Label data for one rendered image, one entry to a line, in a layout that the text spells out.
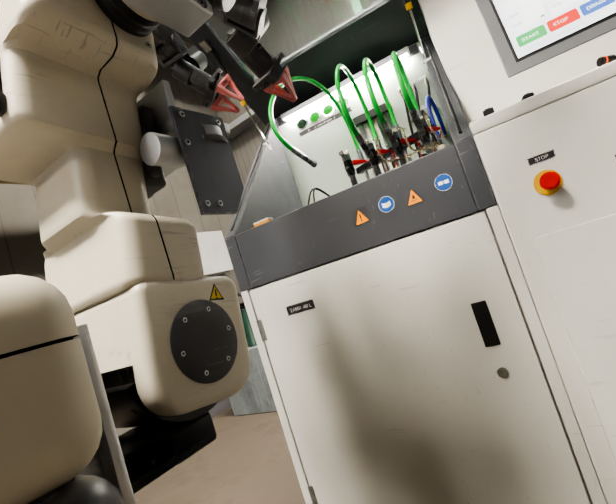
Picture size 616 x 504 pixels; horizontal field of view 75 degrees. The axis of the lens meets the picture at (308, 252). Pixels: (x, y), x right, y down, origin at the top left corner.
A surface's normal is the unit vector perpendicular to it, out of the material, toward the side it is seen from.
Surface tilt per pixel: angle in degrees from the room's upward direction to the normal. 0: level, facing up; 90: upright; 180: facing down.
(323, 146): 90
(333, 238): 90
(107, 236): 82
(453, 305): 90
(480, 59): 76
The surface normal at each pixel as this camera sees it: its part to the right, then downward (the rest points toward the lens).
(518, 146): -0.41, 0.06
